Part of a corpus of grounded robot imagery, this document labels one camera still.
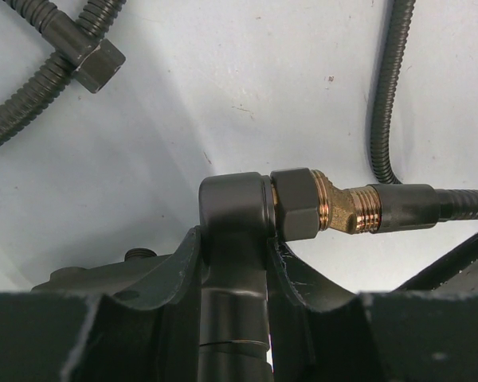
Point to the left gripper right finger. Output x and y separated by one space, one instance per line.
321 333

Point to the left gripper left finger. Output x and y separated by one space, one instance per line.
147 332

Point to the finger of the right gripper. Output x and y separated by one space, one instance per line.
438 273

